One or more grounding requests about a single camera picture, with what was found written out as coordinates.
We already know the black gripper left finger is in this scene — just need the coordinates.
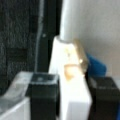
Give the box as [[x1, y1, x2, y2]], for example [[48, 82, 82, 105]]
[[26, 73, 59, 120]]

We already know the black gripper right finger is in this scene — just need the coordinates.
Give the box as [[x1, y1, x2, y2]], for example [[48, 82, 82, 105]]
[[88, 77, 120, 120]]

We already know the black lidded box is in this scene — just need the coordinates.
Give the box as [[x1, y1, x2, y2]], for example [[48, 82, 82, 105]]
[[0, 0, 63, 96]]

